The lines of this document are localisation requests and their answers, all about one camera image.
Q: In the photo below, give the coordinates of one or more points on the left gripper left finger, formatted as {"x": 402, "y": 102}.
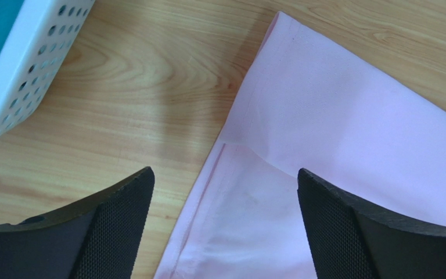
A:
{"x": 94, "y": 237}

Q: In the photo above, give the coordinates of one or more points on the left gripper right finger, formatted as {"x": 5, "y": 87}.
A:
{"x": 350, "y": 237}

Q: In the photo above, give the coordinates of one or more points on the pink t shirt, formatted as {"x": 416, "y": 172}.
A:
{"x": 306, "y": 102}

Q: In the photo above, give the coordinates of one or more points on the white plastic laundry basket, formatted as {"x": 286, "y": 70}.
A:
{"x": 36, "y": 46}

